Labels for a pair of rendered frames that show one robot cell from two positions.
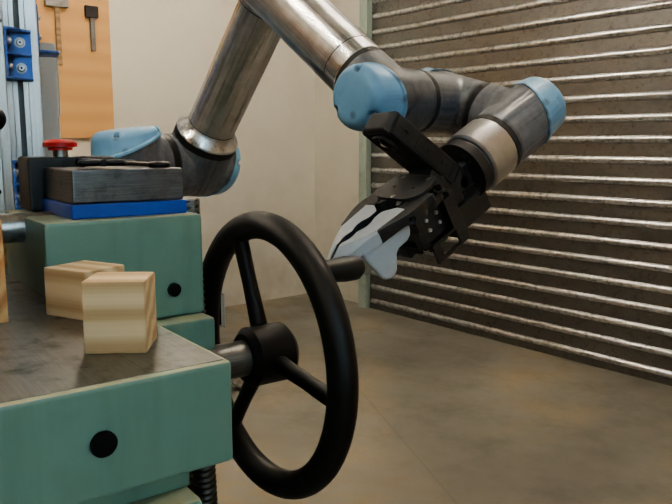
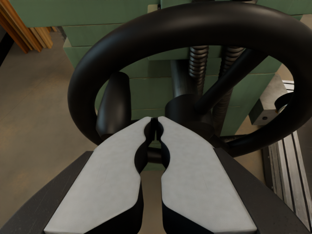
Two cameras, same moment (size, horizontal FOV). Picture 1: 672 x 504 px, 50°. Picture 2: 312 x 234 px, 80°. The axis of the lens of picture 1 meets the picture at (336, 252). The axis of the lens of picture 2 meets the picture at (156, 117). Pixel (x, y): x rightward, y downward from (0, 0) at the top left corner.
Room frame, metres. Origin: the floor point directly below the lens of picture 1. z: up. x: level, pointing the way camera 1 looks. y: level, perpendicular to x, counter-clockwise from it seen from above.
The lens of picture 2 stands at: (0.75, -0.05, 1.02)
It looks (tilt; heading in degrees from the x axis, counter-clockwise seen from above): 57 degrees down; 130
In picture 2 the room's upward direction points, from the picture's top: 5 degrees counter-clockwise
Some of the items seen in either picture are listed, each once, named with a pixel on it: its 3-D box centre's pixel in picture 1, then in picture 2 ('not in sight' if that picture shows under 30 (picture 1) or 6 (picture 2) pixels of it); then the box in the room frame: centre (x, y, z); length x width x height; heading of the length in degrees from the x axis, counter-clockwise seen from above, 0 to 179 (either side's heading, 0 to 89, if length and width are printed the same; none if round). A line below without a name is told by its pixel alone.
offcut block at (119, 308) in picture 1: (120, 311); not in sight; (0.42, 0.13, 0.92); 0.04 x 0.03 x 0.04; 93
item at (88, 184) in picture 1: (99, 180); not in sight; (0.66, 0.21, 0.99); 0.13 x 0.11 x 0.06; 36
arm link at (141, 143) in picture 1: (130, 164); not in sight; (1.26, 0.36, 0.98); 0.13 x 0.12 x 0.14; 135
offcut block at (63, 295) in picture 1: (85, 289); not in sight; (0.51, 0.18, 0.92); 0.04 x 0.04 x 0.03; 61
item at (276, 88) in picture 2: not in sight; (266, 100); (0.80, 0.39, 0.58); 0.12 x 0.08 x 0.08; 126
